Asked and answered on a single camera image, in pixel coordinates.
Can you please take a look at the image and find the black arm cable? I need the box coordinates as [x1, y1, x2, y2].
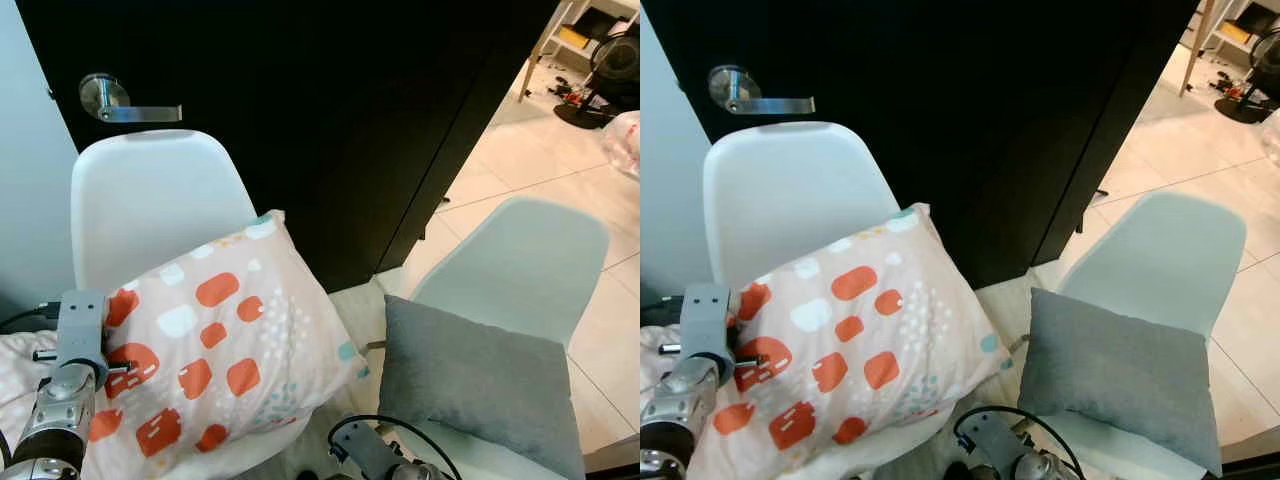
[328, 414, 463, 480]
[953, 405, 1087, 480]
[0, 303, 63, 333]

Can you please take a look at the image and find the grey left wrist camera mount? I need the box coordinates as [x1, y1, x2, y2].
[680, 283, 739, 361]
[55, 290, 111, 366]

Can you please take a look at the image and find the light wooden shelf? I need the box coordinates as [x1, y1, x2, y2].
[1180, 0, 1280, 97]
[518, 0, 641, 101]

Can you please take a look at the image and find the white fluffy rug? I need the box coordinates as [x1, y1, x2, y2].
[255, 275, 421, 480]
[900, 268, 1053, 480]

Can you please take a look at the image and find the plain grey pillow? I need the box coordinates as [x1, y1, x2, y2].
[1017, 288, 1223, 477]
[378, 295, 586, 480]

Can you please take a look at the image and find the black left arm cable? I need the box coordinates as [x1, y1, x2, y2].
[0, 303, 63, 333]

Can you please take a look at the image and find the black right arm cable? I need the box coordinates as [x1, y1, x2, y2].
[953, 405, 1087, 480]
[328, 414, 463, 480]

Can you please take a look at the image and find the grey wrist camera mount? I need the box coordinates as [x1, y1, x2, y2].
[680, 283, 739, 361]
[55, 290, 111, 366]
[343, 420, 403, 479]
[963, 410, 1031, 477]

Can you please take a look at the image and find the black door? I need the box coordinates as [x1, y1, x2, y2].
[15, 0, 563, 293]
[645, 0, 1201, 291]

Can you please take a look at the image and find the black floor fan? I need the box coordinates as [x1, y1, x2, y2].
[555, 28, 641, 129]
[1215, 28, 1280, 126]

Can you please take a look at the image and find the white plastic shell chair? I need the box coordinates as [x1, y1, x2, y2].
[703, 122, 961, 480]
[70, 130, 336, 480]

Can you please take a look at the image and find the silver lever door handle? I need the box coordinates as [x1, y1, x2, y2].
[708, 65, 816, 116]
[78, 72, 184, 124]

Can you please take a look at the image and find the pale grey plastic shell chair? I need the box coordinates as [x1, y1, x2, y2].
[1020, 190, 1249, 480]
[375, 197, 611, 480]

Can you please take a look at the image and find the cream pillow with orange patches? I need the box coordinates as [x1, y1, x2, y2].
[85, 210, 371, 480]
[690, 203, 1013, 480]

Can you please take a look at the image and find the pale patterned bed blanket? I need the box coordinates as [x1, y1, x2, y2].
[0, 328, 63, 451]
[640, 325, 691, 421]

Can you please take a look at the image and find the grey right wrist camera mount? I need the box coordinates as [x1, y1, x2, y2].
[343, 420, 403, 479]
[963, 410, 1031, 477]

